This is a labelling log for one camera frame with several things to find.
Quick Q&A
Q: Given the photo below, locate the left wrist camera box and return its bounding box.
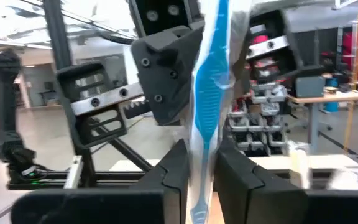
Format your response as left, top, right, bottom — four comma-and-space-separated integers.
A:
128, 0, 205, 37

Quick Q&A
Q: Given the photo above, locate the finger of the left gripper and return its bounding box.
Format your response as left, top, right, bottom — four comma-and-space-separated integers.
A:
232, 37, 254, 97
131, 23, 205, 127

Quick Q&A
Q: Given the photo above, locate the yellow cable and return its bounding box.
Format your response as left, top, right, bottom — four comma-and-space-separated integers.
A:
342, 0, 358, 153

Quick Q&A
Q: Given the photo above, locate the grey equipment box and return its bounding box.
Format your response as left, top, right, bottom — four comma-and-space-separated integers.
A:
293, 75, 326, 99

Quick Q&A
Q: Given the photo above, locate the blue toothbrush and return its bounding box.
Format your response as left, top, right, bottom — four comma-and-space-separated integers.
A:
185, 0, 254, 224

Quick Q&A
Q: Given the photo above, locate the grey parts bin rack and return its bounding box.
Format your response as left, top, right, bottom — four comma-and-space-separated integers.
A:
228, 55, 288, 157

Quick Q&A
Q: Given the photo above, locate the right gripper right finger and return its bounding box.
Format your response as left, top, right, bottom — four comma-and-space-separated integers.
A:
214, 139, 358, 224

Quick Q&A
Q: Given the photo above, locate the light wooden desk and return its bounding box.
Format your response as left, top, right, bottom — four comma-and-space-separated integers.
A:
287, 91, 358, 153

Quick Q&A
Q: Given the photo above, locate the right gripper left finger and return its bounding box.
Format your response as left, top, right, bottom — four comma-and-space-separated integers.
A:
11, 139, 190, 224

